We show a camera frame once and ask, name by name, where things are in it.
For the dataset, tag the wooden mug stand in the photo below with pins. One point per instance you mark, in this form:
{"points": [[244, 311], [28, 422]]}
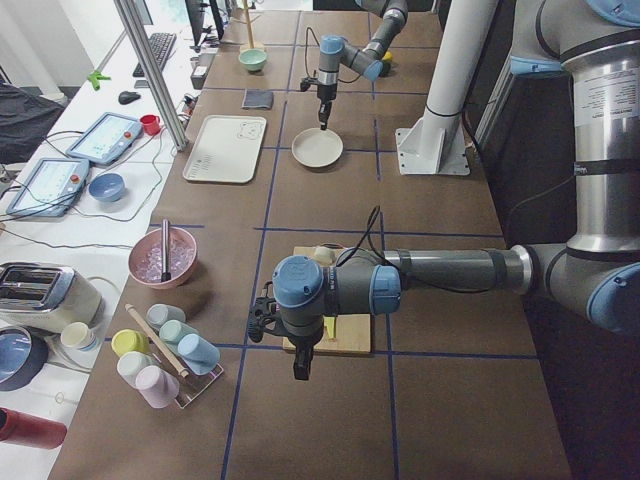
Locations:
{"points": [[252, 43]]}

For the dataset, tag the grey folded cloth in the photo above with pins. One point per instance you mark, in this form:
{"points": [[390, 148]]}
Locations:
{"points": [[255, 99]]}

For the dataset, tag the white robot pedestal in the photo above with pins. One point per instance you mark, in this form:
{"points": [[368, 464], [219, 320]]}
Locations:
{"points": [[435, 144]]}

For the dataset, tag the bamboo cutting board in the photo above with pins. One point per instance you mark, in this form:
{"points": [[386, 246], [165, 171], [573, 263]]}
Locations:
{"points": [[353, 332]]}

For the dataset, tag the aluminium frame post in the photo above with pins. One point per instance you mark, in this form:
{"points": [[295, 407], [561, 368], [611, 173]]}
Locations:
{"points": [[135, 30]]}

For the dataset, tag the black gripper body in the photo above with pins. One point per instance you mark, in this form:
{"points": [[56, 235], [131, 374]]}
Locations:
{"points": [[325, 94], [301, 344]]}

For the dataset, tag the beige round plate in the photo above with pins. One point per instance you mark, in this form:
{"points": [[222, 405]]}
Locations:
{"points": [[317, 148]]}

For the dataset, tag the metal tongs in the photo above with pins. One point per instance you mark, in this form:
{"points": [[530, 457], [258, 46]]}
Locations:
{"points": [[165, 251]]}

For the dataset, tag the pink cup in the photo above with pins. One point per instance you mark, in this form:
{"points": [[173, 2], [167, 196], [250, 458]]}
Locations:
{"points": [[157, 387]]}

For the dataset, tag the pink bowl with ice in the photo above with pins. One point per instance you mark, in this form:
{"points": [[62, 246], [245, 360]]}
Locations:
{"points": [[144, 261]]}

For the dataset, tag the green bowl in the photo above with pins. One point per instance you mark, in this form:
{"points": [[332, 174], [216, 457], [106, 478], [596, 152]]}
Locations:
{"points": [[253, 60]]}

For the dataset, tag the far teach pendant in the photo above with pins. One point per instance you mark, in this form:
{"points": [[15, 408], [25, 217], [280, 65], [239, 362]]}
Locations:
{"points": [[106, 139]]}

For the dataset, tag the cream mug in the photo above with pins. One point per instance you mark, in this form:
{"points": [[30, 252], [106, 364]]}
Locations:
{"points": [[78, 336]]}

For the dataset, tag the pale grey cup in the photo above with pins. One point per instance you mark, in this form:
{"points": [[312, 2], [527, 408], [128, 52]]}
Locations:
{"points": [[131, 363]]}

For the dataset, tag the mint green cup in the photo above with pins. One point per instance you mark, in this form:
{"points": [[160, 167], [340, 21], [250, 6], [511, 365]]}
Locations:
{"points": [[173, 331]]}

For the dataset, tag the clear acrylic cup rack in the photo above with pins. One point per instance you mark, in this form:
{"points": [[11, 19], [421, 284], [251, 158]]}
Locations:
{"points": [[192, 386]]}

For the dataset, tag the red cup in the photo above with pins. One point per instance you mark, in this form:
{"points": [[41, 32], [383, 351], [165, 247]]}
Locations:
{"points": [[150, 124]]}

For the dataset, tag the red bottle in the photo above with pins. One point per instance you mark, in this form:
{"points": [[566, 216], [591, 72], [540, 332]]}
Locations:
{"points": [[23, 429]]}

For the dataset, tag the black keyboard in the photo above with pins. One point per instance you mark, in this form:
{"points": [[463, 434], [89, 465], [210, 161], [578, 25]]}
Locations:
{"points": [[161, 44]]}

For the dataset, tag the grey-blue cup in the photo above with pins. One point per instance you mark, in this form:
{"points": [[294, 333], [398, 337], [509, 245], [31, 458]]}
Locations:
{"points": [[158, 314]]}

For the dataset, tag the light blue cup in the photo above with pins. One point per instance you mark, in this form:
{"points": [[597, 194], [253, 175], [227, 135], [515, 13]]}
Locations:
{"points": [[199, 354]]}

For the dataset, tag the silver toaster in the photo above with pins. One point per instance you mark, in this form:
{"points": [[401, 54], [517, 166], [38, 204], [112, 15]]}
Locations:
{"points": [[48, 297]]}

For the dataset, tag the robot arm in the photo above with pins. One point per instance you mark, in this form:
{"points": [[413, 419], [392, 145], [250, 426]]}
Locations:
{"points": [[595, 274], [336, 51]]}

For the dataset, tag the teach pendant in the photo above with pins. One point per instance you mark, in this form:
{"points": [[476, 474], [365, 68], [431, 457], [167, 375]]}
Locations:
{"points": [[51, 188], [106, 139]]}

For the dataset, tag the black computer mouse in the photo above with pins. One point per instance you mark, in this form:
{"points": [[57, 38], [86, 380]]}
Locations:
{"points": [[128, 97]]}

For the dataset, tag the near teach pendant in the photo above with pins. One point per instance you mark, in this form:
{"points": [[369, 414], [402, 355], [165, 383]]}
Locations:
{"points": [[51, 188]]}

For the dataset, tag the wooden rolling pin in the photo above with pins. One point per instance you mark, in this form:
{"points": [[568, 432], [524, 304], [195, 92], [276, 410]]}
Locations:
{"points": [[166, 352]]}

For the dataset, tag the cream bear tray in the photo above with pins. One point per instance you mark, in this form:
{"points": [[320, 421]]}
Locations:
{"points": [[226, 149]]}

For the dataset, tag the green clamp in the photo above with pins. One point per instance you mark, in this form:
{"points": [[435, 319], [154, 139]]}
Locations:
{"points": [[95, 78]]}

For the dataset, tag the yellow cup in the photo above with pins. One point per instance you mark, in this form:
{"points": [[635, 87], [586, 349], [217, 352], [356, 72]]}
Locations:
{"points": [[128, 340]]}

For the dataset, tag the dark blue bowl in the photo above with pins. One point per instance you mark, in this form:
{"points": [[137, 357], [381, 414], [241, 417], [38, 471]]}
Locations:
{"points": [[23, 356]]}

